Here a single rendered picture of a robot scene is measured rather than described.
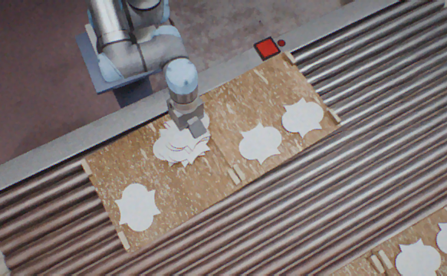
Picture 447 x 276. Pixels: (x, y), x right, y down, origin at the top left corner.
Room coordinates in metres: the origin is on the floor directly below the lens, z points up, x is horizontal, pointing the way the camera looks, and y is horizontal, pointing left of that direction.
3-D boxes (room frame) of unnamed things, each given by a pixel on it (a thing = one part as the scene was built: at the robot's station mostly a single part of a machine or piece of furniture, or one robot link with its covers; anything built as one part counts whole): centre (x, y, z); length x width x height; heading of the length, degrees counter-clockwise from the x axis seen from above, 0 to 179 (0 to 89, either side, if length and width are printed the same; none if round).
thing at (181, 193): (0.35, 0.19, 0.93); 0.41 x 0.35 x 0.02; 126
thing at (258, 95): (0.60, -0.14, 0.93); 0.41 x 0.35 x 0.02; 127
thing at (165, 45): (0.57, 0.17, 1.33); 0.11 x 0.11 x 0.08; 25
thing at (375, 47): (0.63, -0.09, 0.90); 1.95 x 0.05 x 0.05; 124
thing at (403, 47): (0.58, -0.12, 0.90); 1.95 x 0.05 x 0.05; 124
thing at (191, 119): (0.47, 0.10, 1.17); 0.12 x 0.09 x 0.16; 38
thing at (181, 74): (0.49, 0.11, 1.33); 0.09 x 0.08 x 0.11; 25
